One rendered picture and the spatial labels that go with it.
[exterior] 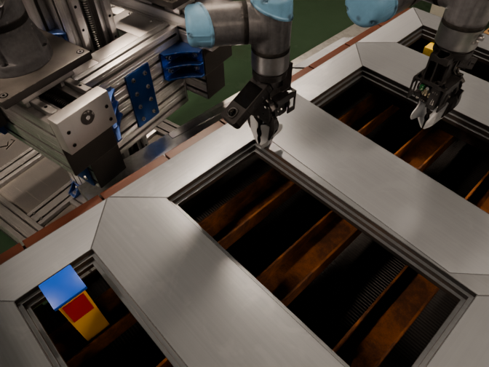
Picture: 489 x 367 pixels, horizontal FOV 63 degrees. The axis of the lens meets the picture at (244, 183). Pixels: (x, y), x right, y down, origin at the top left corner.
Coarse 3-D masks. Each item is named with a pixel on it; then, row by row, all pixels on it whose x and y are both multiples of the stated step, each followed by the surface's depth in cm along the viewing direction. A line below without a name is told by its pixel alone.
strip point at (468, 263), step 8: (488, 232) 78; (480, 240) 77; (488, 240) 77; (472, 248) 76; (480, 248) 76; (488, 248) 76; (464, 256) 75; (472, 256) 75; (480, 256) 75; (488, 256) 75; (456, 264) 74; (464, 264) 74; (472, 264) 74; (480, 264) 74; (488, 264) 74; (456, 272) 73; (464, 272) 73; (472, 272) 73; (480, 272) 73; (488, 272) 73
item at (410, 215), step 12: (420, 180) 87; (432, 180) 87; (408, 192) 85; (420, 192) 85; (432, 192) 85; (444, 192) 85; (396, 204) 83; (408, 204) 83; (420, 204) 83; (432, 204) 83; (444, 204) 83; (384, 216) 81; (396, 216) 81; (408, 216) 81; (420, 216) 81; (432, 216) 81; (396, 228) 79; (408, 228) 79; (420, 228) 79; (408, 240) 77
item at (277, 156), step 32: (416, 32) 130; (320, 96) 108; (480, 128) 100; (224, 160) 93; (288, 160) 92; (192, 192) 89; (320, 192) 87; (352, 224) 84; (96, 256) 77; (416, 256) 76; (448, 288) 73; (480, 288) 71; (32, 320) 69; (448, 320) 69
